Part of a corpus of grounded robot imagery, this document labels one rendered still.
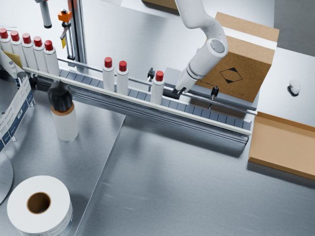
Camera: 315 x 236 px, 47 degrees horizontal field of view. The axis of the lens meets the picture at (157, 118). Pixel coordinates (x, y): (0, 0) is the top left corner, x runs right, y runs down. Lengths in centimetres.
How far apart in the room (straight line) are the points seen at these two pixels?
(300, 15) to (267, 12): 158
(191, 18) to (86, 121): 64
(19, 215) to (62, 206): 14
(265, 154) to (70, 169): 84
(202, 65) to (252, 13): 104
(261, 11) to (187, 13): 112
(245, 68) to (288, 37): 200
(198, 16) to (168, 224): 78
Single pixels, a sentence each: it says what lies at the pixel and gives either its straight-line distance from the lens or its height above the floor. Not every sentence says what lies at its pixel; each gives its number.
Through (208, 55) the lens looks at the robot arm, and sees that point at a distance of 134.
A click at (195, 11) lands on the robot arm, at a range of 132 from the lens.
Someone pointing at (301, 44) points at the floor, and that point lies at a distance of 363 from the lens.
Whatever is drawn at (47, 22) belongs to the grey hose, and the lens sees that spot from 171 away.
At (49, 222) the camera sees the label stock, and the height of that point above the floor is 102.
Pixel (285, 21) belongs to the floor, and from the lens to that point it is 381.
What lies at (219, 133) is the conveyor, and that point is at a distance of 165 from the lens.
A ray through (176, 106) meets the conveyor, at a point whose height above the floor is 88.
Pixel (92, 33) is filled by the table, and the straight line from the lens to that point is 205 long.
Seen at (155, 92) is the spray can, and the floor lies 98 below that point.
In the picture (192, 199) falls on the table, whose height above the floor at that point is 83.
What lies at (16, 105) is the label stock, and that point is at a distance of 153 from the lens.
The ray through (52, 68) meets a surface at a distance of 173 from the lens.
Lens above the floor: 221
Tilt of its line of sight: 55 degrees down
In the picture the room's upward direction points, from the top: 9 degrees clockwise
